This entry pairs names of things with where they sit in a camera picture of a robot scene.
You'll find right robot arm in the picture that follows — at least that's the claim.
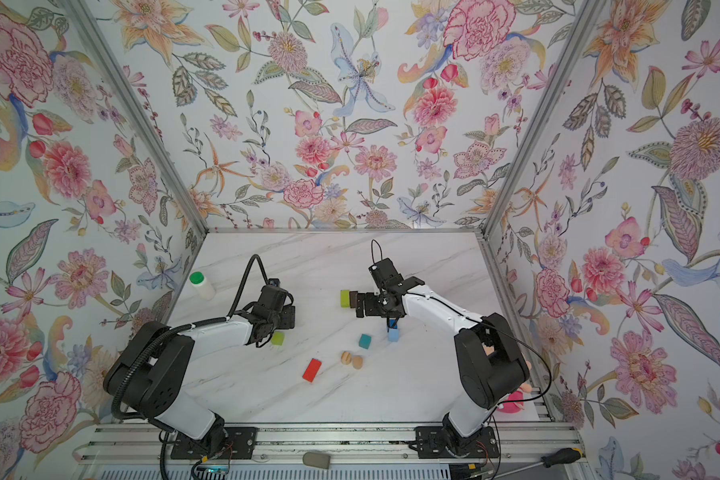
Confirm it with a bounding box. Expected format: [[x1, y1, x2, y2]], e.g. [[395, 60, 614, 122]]
[[356, 258, 530, 440]]

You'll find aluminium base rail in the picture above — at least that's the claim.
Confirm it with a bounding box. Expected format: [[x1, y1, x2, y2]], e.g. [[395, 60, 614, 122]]
[[74, 422, 584, 466]]

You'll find grey oval object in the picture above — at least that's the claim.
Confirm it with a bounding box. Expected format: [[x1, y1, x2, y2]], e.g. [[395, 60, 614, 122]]
[[302, 451, 331, 470]]

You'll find teal cube block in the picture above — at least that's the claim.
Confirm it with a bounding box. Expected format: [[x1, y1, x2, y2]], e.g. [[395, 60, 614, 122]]
[[358, 334, 372, 350]]

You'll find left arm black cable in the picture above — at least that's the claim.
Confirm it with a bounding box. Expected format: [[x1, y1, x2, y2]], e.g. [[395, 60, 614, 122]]
[[109, 254, 277, 421]]

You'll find red rectangular block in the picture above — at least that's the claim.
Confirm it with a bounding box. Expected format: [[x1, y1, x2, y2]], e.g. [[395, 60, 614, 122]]
[[302, 358, 322, 383]]

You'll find pink plush doll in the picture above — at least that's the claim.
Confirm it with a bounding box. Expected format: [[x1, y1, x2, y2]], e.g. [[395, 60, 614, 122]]
[[498, 383, 532, 415]]

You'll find white bottle green cap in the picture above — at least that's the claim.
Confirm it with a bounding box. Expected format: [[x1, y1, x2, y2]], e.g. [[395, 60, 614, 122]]
[[189, 271, 216, 300]]

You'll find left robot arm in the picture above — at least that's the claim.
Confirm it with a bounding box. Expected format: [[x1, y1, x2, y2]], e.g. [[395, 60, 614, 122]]
[[103, 284, 295, 450]]

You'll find black handled screwdriver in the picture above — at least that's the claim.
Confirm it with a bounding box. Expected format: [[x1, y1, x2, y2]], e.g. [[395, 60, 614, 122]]
[[492, 448, 583, 479]]

